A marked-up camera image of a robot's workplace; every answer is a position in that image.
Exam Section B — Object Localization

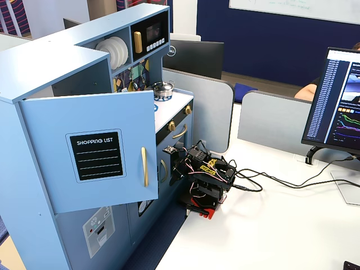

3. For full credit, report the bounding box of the steel slotted skimmer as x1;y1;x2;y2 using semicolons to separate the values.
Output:
132;66;140;91

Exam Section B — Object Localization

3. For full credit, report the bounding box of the gray desk divider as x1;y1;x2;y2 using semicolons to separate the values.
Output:
162;68;236;154
237;90;360;164

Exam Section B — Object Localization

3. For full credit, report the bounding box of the steel toy pot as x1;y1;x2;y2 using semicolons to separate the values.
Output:
152;84;176;99

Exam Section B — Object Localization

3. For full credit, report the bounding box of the blue toy kitchen unit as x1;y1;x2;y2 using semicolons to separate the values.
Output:
0;2;195;270

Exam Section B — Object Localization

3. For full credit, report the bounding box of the black Dell monitor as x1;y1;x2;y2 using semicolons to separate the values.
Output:
162;39;225;80

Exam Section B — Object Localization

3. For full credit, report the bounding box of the dark monitor back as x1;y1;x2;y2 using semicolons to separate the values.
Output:
62;17;83;30

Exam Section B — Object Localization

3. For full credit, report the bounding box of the silver flat monitor base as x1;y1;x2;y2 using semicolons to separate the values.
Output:
330;169;360;206

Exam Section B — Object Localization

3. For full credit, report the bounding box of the gold fridge door handle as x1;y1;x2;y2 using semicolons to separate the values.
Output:
140;146;150;188

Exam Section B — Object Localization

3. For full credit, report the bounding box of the gold microwave handle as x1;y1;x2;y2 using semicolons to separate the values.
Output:
133;31;143;54

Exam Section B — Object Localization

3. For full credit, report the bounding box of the white whiteboard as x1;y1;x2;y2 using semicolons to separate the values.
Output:
228;0;360;26

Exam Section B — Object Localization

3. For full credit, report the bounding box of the monitor showing graphs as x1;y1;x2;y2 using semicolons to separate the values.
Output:
300;47;360;156

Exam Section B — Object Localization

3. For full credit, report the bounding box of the black toy microwave door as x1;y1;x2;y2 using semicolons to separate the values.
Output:
129;11;170;63

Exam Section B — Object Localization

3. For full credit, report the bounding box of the black power cable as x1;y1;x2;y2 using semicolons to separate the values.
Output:
235;155;356;188

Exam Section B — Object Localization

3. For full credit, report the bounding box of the steel pot lid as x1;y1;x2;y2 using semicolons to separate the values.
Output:
151;80;174;91

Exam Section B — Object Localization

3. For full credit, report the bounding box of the white toy plate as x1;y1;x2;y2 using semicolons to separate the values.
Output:
112;36;125;68
119;37;130;66
94;38;118;70

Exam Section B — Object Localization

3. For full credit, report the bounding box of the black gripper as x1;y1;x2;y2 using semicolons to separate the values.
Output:
168;153;195;186

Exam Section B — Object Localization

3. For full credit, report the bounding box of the gold oven door handle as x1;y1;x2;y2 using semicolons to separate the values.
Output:
172;123;188;140

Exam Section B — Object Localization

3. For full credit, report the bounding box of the gold dishwasher door handle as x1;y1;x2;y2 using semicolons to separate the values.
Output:
159;159;168;184

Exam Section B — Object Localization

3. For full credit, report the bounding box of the black usb cable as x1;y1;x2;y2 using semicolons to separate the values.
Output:
232;168;360;194

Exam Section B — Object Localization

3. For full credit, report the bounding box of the white partition panel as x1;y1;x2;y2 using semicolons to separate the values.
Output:
169;33;202;43

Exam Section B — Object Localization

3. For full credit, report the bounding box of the red table clamp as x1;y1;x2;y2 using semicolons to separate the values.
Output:
185;196;219;221

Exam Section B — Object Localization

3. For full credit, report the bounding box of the blue shopping list fridge door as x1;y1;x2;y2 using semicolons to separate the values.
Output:
18;89;160;214

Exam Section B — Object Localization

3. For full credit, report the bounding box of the person in black shirt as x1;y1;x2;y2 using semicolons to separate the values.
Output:
294;42;360;102

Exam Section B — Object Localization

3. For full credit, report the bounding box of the blue office chair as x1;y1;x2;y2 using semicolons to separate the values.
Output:
234;82;267;104

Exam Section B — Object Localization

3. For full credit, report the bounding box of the black monitor stand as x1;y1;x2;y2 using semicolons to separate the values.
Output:
305;145;360;165

